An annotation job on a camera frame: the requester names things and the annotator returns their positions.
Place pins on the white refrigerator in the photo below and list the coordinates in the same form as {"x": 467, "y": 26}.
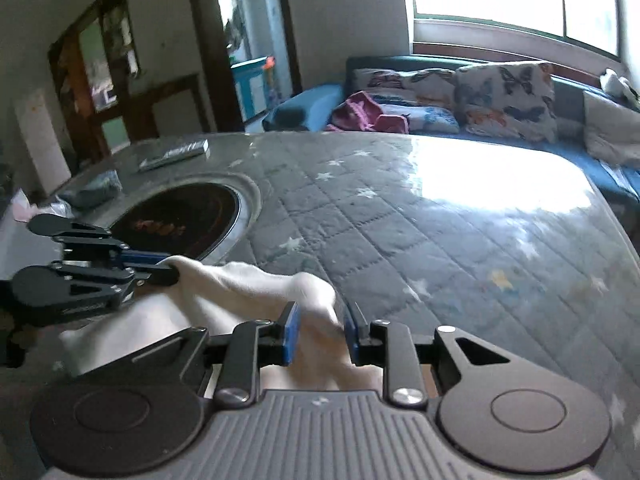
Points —
{"x": 41, "y": 141}

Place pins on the pink crumpled garment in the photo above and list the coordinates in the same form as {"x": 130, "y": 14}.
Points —
{"x": 360, "y": 113}

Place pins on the dark wooden side table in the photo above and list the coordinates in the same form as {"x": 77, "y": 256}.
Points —
{"x": 174, "y": 108}

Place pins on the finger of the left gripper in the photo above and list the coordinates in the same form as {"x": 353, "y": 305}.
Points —
{"x": 56, "y": 294}
{"x": 84, "y": 242}

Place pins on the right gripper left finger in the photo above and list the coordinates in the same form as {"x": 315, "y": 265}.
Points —
{"x": 251, "y": 346}

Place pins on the butterfly pillow left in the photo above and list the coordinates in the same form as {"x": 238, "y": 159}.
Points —
{"x": 427, "y": 98}

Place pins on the butterfly pillow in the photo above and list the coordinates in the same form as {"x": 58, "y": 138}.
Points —
{"x": 427, "y": 98}
{"x": 508, "y": 100}

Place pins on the large window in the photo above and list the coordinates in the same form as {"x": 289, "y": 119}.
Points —
{"x": 515, "y": 0}

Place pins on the blue cabinet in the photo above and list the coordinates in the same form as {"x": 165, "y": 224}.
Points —
{"x": 253, "y": 86}

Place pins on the grey remote control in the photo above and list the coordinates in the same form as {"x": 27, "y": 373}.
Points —
{"x": 178, "y": 154}

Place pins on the dark blue cloth bundle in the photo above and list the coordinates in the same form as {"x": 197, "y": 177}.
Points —
{"x": 98, "y": 191}

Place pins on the round black table heater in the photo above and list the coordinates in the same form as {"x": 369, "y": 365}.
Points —
{"x": 189, "y": 220}

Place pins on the white plush toy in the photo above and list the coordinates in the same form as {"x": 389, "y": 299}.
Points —
{"x": 619, "y": 89}

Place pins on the white plastic bag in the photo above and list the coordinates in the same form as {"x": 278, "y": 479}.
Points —
{"x": 23, "y": 210}

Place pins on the cream white garment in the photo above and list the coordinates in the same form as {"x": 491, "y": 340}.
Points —
{"x": 220, "y": 298}

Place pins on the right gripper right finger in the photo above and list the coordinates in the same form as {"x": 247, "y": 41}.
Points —
{"x": 390, "y": 347}

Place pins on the grey plain pillow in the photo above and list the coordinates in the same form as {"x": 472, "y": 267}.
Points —
{"x": 612, "y": 132}

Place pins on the butterfly pillow right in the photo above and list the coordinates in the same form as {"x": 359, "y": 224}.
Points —
{"x": 508, "y": 100}

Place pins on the grey quilted star table cover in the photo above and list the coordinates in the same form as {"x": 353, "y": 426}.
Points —
{"x": 515, "y": 246}

